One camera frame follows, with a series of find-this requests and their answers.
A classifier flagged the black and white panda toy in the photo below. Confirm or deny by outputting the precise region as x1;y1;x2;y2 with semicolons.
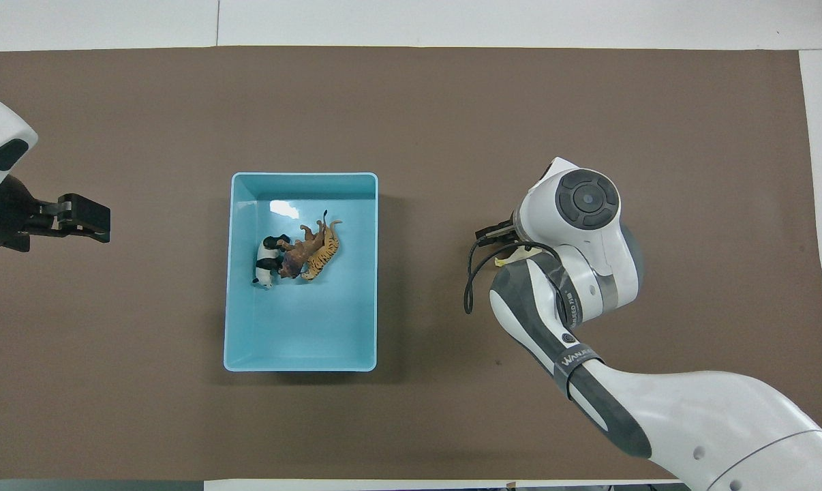
252;234;293;290

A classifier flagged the brown table mat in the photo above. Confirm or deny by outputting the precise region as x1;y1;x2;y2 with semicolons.
0;46;822;481

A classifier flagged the light blue storage box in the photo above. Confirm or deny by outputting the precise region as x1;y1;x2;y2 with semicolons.
224;172;379;372

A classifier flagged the orange striped tiger toy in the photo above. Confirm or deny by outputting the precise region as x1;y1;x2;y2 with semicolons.
301;219;344;282

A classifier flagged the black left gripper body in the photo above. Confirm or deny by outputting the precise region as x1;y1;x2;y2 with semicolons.
0;174;36;252

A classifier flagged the brown lion toy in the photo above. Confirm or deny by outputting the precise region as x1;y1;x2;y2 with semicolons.
278;211;330;280

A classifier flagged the cream llama toy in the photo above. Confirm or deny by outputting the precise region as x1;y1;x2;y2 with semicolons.
494;245;543;268

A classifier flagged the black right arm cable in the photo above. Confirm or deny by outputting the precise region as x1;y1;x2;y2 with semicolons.
463;235;563;315

